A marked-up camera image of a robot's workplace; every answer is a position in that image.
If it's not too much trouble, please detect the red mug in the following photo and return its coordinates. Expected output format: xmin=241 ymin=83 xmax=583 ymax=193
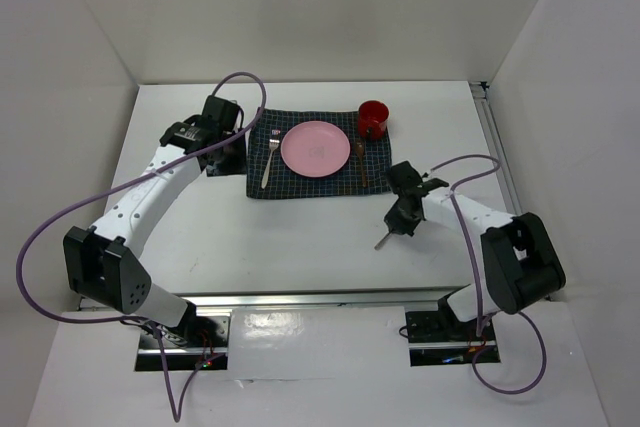
xmin=357 ymin=100 xmax=389 ymax=141

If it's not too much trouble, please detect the pink plate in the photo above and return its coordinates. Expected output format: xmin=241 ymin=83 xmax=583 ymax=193
xmin=280 ymin=121 xmax=351 ymax=178

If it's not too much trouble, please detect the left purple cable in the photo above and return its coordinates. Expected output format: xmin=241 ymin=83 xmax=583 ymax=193
xmin=15 ymin=71 xmax=266 ymax=422

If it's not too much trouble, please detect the steel knife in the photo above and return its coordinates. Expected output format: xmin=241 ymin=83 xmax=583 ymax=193
xmin=374 ymin=231 xmax=393 ymax=251

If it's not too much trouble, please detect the steel fork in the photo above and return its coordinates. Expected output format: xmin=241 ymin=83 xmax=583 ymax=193
xmin=260 ymin=129 xmax=281 ymax=189

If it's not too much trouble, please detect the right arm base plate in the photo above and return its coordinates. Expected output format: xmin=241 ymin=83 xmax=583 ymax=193
xmin=398 ymin=311 xmax=501 ymax=367

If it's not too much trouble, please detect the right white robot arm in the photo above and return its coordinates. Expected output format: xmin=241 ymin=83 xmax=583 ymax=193
xmin=384 ymin=155 xmax=566 ymax=339

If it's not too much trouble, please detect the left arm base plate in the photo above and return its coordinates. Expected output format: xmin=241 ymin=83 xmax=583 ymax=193
xmin=134 ymin=310 xmax=231 ymax=372

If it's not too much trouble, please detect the purple cable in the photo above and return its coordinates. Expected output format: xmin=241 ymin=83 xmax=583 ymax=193
xmin=15 ymin=71 xmax=266 ymax=422
xmin=429 ymin=154 xmax=547 ymax=394

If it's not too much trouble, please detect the aluminium front rail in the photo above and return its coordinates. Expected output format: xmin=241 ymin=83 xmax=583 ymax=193
xmin=185 ymin=287 xmax=455 ymax=309

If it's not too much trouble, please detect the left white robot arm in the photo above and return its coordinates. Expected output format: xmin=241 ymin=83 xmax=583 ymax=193
xmin=63 ymin=95 xmax=243 ymax=346

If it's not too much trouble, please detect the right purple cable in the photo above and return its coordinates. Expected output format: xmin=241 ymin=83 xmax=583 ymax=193
xmin=429 ymin=154 xmax=547 ymax=394

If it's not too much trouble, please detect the dark checked cloth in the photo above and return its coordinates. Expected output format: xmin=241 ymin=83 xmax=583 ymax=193
xmin=246 ymin=109 xmax=392 ymax=200

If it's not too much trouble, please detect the wooden spoon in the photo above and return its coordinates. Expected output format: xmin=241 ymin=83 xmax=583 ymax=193
xmin=354 ymin=138 xmax=368 ymax=188

